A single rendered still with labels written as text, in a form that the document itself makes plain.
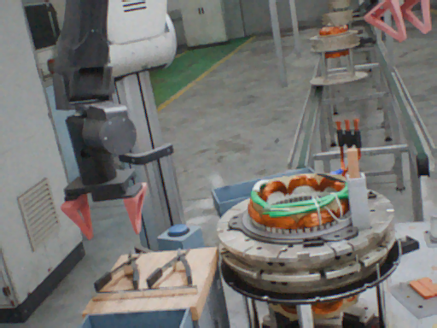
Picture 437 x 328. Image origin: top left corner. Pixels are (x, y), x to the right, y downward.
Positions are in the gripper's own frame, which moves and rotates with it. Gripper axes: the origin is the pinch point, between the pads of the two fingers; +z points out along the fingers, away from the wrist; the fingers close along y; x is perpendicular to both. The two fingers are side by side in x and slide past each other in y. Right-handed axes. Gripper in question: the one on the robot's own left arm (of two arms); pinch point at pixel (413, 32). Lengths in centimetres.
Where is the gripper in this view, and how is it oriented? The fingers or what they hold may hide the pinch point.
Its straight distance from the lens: 110.8
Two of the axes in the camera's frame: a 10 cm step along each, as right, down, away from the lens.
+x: -4.8, 3.6, 8.0
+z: 4.7, 8.8, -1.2
